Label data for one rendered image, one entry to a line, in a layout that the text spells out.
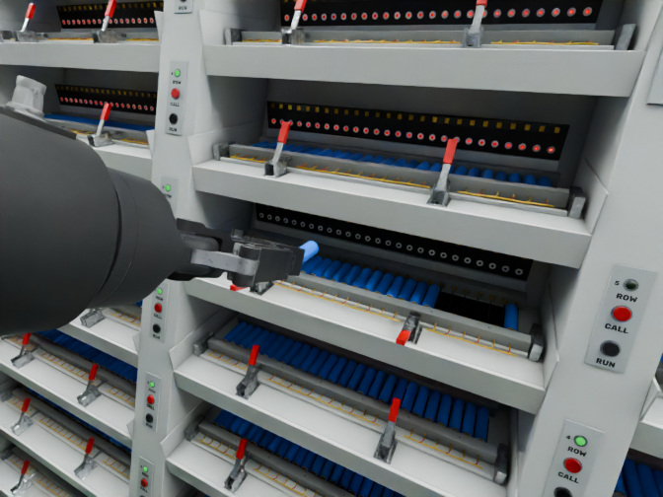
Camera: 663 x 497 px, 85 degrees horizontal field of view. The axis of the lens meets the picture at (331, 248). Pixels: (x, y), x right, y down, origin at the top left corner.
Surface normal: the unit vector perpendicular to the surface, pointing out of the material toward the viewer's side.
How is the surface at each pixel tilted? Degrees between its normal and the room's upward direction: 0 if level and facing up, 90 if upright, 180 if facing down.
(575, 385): 90
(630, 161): 90
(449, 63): 109
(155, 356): 90
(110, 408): 19
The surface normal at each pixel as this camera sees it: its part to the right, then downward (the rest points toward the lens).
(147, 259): 0.88, 0.30
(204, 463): 0.03, -0.88
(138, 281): 0.73, 0.60
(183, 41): -0.40, 0.10
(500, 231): -0.43, 0.41
